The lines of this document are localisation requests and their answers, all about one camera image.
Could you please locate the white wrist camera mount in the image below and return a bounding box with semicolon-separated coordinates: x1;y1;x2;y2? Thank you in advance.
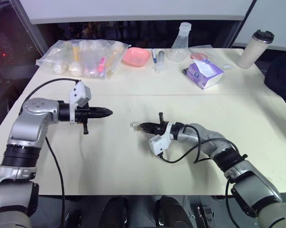
69;80;92;124
149;122;175;156

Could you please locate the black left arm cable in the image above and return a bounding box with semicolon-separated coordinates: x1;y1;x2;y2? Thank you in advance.
19;79;83;228

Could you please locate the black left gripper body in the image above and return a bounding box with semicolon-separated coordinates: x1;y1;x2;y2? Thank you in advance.
75;106;92;135

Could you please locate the beige cup with black lid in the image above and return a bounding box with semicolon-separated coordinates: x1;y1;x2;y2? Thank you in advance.
237;29;275;69

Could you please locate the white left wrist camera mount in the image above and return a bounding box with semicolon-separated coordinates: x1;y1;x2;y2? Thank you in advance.
69;80;92;124

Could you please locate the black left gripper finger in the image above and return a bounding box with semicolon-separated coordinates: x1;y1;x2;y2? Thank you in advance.
89;112;114;119
89;107;114;114

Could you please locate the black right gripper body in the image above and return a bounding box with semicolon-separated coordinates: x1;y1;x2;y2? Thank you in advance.
154;113;170;136

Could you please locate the clear plastic syringe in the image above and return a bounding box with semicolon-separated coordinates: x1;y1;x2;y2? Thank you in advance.
153;50;166;74

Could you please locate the grey ledge rail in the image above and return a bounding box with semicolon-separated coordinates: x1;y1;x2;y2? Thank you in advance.
28;14;246;25

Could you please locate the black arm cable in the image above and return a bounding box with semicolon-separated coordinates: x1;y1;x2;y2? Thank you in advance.
158;124;249;228
19;79;83;228

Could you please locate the brass padlock with key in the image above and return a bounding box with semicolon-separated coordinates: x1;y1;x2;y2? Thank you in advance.
129;121;143;131

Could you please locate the clear plastic bag of items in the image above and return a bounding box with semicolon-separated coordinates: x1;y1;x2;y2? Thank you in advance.
35;39;132;79

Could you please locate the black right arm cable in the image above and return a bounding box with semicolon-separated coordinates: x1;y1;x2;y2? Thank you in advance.
158;124;249;228

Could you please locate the pink plastic bowl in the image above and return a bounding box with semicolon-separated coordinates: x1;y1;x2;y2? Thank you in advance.
122;47;151;68

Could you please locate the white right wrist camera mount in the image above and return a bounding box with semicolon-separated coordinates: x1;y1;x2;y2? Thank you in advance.
149;122;175;156

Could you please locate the black rectangular device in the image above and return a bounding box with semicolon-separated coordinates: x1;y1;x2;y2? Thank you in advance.
195;204;215;228

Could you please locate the purple tissue pack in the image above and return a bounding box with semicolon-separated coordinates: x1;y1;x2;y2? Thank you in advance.
183;59;225;90

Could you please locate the dark rounded object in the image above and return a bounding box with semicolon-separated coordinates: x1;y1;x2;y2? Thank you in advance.
263;52;286;108

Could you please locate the dark rounded shape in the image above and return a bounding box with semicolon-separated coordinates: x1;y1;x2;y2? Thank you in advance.
155;195;194;228
101;196;130;228

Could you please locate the clear conical flask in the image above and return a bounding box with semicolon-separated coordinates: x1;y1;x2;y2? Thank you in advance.
168;22;193;63

